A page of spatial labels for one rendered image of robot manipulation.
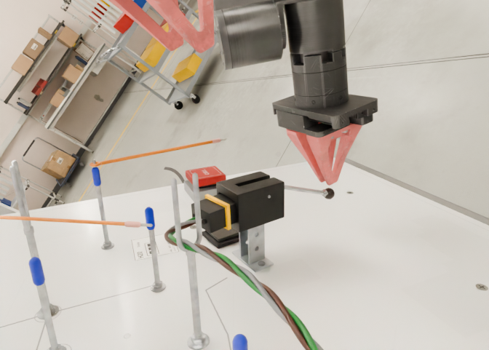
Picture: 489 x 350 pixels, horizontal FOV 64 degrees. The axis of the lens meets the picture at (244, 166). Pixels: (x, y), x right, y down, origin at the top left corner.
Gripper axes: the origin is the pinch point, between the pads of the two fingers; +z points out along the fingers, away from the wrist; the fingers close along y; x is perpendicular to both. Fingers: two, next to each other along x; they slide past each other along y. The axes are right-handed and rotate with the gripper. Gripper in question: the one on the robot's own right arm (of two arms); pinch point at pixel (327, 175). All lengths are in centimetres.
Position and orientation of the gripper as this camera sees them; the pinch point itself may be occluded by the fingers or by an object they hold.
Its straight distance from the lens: 47.0
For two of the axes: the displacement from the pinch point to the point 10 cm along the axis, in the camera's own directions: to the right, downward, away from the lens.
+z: 1.6, 9.0, 4.0
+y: 5.5, 2.6, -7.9
